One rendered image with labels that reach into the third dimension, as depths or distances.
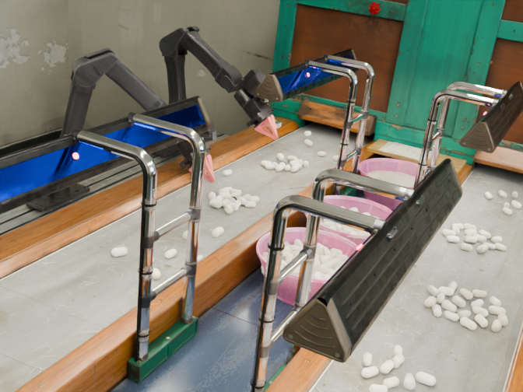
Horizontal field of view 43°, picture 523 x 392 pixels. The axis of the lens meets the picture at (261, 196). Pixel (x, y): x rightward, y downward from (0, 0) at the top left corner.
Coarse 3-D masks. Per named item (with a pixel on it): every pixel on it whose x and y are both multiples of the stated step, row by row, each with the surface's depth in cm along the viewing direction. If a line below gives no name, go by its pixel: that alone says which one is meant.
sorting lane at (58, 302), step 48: (288, 144) 241; (336, 144) 247; (288, 192) 198; (96, 240) 156; (0, 288) 133; (48, 288) 135; (96, 288) 137; (0, 336) 119; (48, 336) 120; (0, 384) 107
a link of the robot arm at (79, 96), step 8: (80, 64) 177; (72, 72) 181; (72, 80) 177; (72, 88) 179; (80, 88) 179; (88, 88) 179; (72, 96) 180; (80, 96) 180; (88, 96) 181; (72, 104) 181; (80, 104) 181; (88, 104) 182; (72, 112) 182; (80, 112) 182; (64, 120) 184; (72, 120) 182; (80, 120) 183; (64, 128) 183; (72, 128) 183; (80, 128) 184
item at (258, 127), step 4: (264, 120) 218; (268, 120) 218; (256, 124) 220; (260, 124) 220; (264, 124) 220; (272, 124) 220; (256, 128) 221; (260, 128) 221; (272, 128) 219; (260, 132) 221; (264, 132) 221; (268, 132) 222; (272, 132) 220; (272, 136) 221; (276, 136) 220
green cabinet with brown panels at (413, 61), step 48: (288, 0) 249; (336, 0) 240; (384, 0) 233; (432, 0) 226; (480, 0) 218; (288, 48) 255; (336, 48) 247; (384, 48) 239; (432, 48) 230; (480, 48) 222; (336, 96) 253; (384, 96) 244; (432, 96) 235
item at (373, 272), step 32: (448, 160) 122; (416, 192) 105; (448, 192) 117; (416, 224) 100; (352, 256) 93; (384, 256) 87; (416, 256) 96; (352, 288) 77; (384, 288) 84; (320, 320) 73; (352, 320) 75; (320, 352) 74; (352, 352) 74
